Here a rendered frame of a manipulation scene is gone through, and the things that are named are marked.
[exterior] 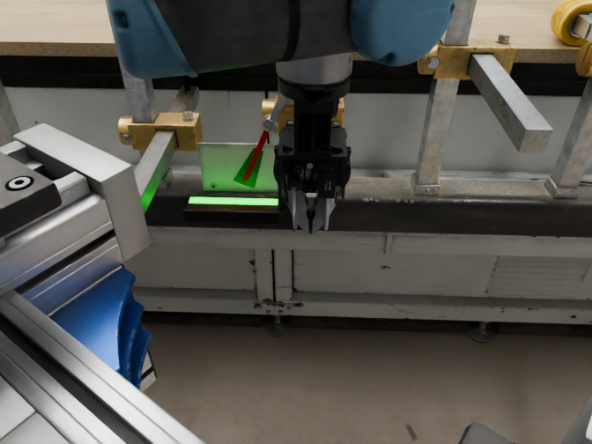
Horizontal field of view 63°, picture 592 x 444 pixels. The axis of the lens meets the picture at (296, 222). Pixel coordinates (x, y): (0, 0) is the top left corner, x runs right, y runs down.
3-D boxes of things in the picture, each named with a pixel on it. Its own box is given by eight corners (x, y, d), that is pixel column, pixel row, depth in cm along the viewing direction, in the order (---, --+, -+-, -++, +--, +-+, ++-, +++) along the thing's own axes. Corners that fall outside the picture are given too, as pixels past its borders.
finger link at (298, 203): (284, 255, 59) (283, 193, 53) (286, 225, 64) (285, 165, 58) (309, 256, 59) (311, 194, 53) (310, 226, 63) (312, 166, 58)
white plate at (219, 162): (344, 195, 89) (347, 146, 83) (203, 191, 90) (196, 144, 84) (344, 193, 89) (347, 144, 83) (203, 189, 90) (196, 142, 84)
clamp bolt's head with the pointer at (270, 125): (249, 190, 87) (279, 122, 79) (236, 186, 87) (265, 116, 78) (250, 184, 89) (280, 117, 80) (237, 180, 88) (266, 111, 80)
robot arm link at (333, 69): (277, 19, 49) (358, 20, 48) (278, 64, 52) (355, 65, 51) (271, 43, 43) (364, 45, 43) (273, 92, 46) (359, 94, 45)
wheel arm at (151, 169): (137, 240, 66) (131, 214, 63) (113, 239, 66) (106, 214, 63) (200, 103, 100) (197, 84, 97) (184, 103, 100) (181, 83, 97)
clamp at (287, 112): (342, 136, 82) (344, 107, 79) (262, 134, 82) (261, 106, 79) (341, 121, 86) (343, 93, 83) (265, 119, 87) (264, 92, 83)
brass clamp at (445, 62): (509, 82, 74) (519, 48, 71) (421, 80, 75) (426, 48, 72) (498, 67, 79) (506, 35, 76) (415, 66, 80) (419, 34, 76)
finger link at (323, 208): (309, 256, 59) (311, 194, 53) (310, 226, 63) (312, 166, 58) (335, 257, 59) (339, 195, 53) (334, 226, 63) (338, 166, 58)
